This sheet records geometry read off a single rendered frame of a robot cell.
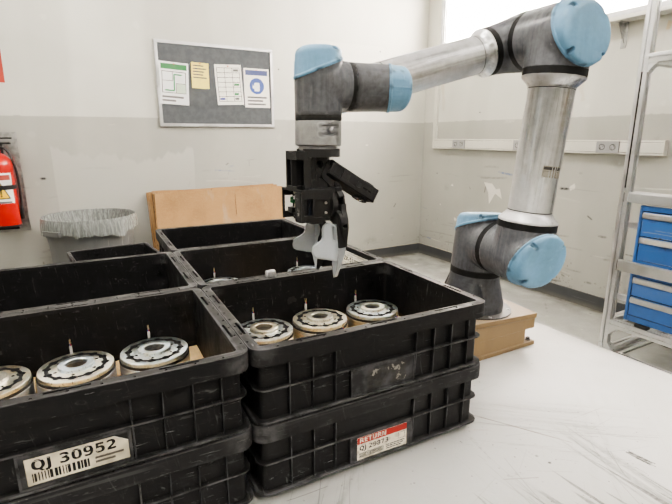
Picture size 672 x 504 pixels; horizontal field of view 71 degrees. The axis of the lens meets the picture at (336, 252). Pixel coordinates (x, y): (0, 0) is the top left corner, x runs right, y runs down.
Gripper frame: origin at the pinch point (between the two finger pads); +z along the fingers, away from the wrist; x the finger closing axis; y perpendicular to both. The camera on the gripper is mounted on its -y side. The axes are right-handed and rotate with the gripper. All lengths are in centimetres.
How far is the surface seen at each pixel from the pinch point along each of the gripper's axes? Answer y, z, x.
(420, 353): -5.5, 10.8, 18.0
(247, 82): -109, -63, -302
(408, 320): -2.0, 4.2, 18.9
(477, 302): -16.0, 4.0, 19.4
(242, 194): -96, 23, -289
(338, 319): -2.5, 11.0, -1.0
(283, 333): 8.7, 11.2, -1.1
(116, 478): 38.1, 15.9, 15.8
